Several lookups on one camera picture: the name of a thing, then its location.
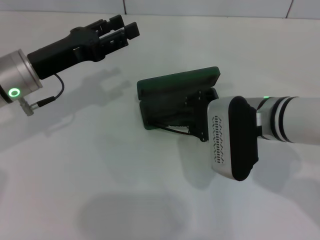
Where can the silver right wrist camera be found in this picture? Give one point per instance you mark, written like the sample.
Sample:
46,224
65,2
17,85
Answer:
225,125

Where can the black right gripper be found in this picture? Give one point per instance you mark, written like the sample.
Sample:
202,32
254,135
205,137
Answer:
200,117

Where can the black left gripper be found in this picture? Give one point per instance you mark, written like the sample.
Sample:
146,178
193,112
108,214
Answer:
60,55

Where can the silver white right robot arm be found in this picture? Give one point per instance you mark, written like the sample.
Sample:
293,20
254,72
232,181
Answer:
295,120

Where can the green glasses case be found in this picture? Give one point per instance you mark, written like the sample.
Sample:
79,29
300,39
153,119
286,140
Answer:
175,82

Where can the black glasses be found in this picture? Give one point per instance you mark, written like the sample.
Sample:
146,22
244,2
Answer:
172,130

